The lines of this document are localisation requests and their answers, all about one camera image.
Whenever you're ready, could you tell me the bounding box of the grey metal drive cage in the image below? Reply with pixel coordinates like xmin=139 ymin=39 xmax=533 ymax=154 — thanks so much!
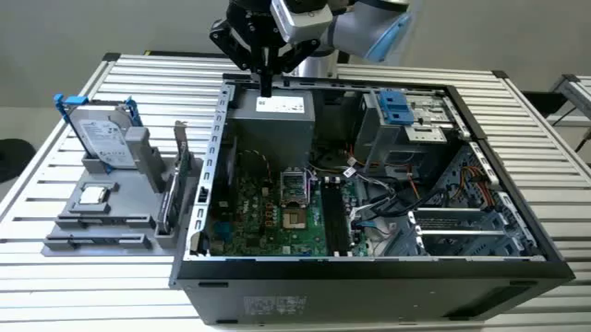
xmin=355 ymin=88 xmax=466 ymax=174

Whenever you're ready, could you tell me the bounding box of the green motherboard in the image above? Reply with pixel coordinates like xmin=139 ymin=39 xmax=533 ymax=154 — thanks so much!
xmin=207 ymin=169 xmax=371 ymax=259

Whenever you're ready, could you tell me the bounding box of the orange red yellow wire bundle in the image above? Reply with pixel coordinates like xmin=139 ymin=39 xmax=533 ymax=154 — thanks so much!
xmin=450 ymin=165 xmax=497 ymax=210

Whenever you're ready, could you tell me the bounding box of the thin wire locking lever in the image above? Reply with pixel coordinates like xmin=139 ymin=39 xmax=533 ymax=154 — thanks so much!
xmin=304 ymin=171 xmax=316 ymax=208

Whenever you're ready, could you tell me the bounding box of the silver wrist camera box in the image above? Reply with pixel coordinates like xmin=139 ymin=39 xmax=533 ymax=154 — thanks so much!
xmin=270 ymin=0 xmax=335 ymax=45

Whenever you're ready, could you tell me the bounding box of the CPU socket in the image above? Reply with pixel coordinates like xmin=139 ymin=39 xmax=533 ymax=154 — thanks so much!
xmin=280 ymin=207 xmax=310 ymax=231

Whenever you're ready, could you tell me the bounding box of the metal socket cover frame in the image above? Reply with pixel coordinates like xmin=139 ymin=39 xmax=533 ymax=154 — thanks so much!
xmin=279 ymin=165 xmax=311 ymax=208

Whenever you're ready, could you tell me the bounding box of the blue plastic drive latch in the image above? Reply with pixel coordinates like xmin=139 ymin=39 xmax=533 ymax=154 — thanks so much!
xmin=377 ymin=88 xmax=415 ymax=126

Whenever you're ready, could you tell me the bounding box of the red black twisted wire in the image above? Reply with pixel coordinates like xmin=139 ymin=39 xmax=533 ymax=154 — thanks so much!
xmin=236 ymin=148 xmax=275 ymax=183

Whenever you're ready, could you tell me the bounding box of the black bar behind table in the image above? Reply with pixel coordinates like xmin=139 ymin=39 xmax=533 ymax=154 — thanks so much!
xmin=143 ymin=50 xmax=266 ymax=61

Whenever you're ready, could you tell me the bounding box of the aluminium frame side table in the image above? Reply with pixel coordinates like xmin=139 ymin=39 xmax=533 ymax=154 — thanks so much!
xmin=545 ymin=73 xmax=591 ymax=153

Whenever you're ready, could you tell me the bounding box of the grey parts rack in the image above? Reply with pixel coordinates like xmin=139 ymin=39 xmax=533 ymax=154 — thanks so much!
xmin=40 ymin=126 xmax=206 ymax=257

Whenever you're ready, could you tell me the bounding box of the silver CPU chip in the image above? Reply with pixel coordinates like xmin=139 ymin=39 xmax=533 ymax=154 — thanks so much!
xmin=78 ymin=185 xmax=112 ymax=205

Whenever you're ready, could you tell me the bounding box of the perforated metal disk bay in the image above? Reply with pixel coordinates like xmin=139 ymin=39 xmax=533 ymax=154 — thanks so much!
xmin=409 ymin=193 xmax=542 ymax=259

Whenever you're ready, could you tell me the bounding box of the black RAM slot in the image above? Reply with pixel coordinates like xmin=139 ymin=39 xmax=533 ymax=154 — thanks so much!
xmin=320 ymin=178 xmax=338 ymax=257
xmin=327 ymin=178 xmax=343 ymax=257
xmin=334 ymin=178 xmax=350 ymax=257

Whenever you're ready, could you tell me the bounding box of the graphics card with metal bracket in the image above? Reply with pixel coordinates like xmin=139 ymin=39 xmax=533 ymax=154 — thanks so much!
xmin=155 ymin=119 xmax=194 ymax=235

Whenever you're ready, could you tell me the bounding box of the hard disk in blue carrier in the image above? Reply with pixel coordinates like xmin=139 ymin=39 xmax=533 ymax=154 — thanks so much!
xmin=52 ymin=93 xmax=147 ymax=174

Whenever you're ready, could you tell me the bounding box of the black round floor base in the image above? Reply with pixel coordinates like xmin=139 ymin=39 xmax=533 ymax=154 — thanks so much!
xmin=0 ymin=138 xmax=38 ymax=183

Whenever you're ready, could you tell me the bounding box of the thin orange wire bundle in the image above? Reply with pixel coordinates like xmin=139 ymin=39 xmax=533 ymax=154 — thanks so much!
xmin=407 ymin=169 xmax=422 ymax=201

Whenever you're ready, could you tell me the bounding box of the thick black cable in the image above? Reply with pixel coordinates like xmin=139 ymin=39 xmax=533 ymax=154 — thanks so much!
xmin=362 ymin=186 xmax=447 ymax=221

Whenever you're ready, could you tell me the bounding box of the grey power supply unit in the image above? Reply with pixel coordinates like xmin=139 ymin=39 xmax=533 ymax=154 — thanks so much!
xmin=228 ymin=88 xmax=318 ymax=174

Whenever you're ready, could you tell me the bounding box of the black open PC case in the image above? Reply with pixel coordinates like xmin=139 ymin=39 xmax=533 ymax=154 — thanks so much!
xmin=168 ymin=72 xmax=578 ymax=326

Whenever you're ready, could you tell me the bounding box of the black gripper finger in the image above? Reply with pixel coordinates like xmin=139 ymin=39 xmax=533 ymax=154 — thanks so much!
xmin=208 ymin=19 xmax=267 ymax=98
xmin=266 ymin=39 xmax=320 ymax=98

